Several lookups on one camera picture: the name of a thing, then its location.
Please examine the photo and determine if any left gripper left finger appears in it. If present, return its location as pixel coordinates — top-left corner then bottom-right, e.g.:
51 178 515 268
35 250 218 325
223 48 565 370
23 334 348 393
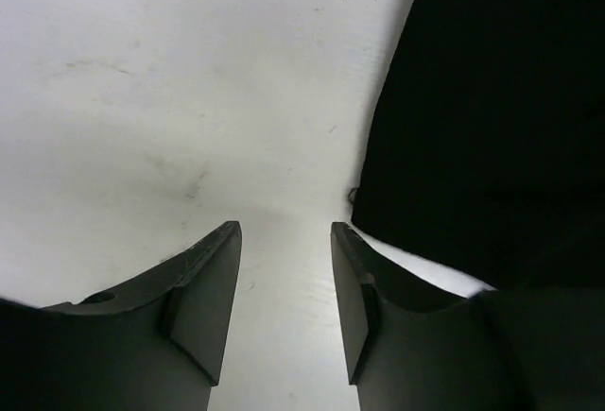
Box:
1 221 242 410

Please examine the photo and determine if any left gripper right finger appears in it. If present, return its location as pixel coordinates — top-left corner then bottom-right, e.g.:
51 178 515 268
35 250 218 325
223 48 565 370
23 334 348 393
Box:
331 222 604 410

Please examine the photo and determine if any black tank top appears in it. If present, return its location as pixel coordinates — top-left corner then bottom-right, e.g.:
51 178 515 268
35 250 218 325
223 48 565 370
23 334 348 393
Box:
352 0 604 289

